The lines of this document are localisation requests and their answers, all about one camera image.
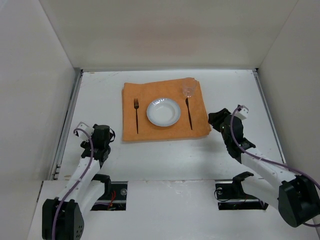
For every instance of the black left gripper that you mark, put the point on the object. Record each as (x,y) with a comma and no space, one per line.
(88,145)

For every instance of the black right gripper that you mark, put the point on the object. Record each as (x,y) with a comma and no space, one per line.
(219,116)

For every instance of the black knife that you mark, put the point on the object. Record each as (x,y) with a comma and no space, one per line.
(189,114)

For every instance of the clear drinking glass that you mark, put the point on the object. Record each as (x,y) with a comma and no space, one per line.
(189,86)

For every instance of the black fork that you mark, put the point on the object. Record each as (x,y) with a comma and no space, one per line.
(136,107)

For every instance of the white round plate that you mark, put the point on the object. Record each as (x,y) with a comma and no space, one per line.
(163,112)

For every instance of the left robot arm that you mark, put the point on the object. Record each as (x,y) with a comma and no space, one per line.
(63,216)

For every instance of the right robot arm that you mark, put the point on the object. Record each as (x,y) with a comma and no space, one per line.
(292,192)

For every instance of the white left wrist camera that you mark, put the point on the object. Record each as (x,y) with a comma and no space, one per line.
(83,131)

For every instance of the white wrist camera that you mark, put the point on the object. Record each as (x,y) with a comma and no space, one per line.
(83,131)
(242,112)

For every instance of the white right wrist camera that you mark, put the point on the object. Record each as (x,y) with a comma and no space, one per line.
(242,112)

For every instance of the left aluminium table rail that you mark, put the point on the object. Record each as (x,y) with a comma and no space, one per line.
(58,157)

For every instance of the aluminium table rail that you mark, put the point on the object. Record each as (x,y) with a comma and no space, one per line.
(270,119)
(58,157)

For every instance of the right aluminium table rail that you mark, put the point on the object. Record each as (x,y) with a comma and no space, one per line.
(270,119)

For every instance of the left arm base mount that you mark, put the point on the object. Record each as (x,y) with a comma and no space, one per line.
(114,197)

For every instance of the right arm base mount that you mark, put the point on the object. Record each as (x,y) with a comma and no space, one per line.
(230,195)

